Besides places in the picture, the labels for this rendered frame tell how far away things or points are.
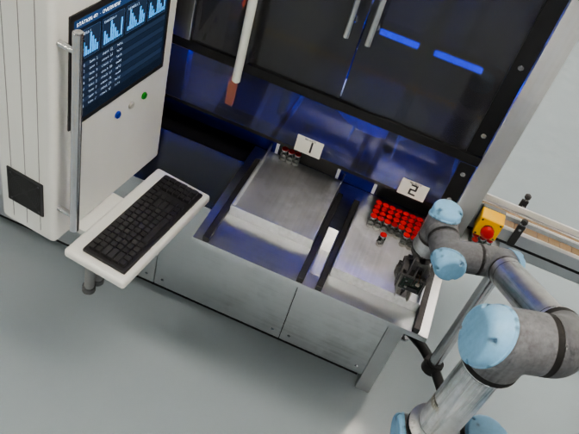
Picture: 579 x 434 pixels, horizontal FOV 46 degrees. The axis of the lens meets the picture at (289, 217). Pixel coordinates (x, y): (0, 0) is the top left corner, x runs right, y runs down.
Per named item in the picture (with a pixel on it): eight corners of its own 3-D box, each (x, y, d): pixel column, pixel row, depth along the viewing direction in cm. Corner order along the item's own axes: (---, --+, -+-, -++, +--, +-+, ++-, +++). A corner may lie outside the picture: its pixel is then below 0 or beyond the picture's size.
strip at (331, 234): (323, 239, 201) (329, 226, 197) (333, 244, 201) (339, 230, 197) (308, 271, 191) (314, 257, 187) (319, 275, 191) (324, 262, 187)
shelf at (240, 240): (254, 150, 226) (255, 145, 225) (452, 232, 220) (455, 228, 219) (191, 241, 192) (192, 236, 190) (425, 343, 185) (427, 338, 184)
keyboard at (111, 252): (164, 176, 216) (165, 170, 214) (202, 196, 213) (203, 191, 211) (82, 251, 187) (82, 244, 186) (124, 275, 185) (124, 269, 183)
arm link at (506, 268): (631, 343, 118) (519, 238, 164) (573, 333, 117) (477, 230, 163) (607, 399, 122) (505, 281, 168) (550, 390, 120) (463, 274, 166)
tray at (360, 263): (360, 203, 217) (364, 195, 214) (437, 236, 214) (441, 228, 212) (329, 275, 192) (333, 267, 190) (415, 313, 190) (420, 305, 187)
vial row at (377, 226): (366, 221, 211) (371, 211, 208) (420, 244, 209) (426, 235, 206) (364, 226, 209) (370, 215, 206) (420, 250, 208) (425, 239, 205)
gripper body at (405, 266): (391, 286, 178) (407, 256, 170) (399, 264, 185) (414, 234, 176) (419, 298, 178) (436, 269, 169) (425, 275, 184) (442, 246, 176)
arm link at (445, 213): (436, 217, 159) (432, 193, 165) (420, 249, 167) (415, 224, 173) (468, 223, 160) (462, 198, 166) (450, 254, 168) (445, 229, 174)
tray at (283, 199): (269, 151, 225) (271, 143, 222) (342, 182, 222) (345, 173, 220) (228, 213, 200) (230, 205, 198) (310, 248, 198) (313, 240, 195)
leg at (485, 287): (420, 357, 282) (502, 231, 230) (441, 366, 281) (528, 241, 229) (416, 374, 275) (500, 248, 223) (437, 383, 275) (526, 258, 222)
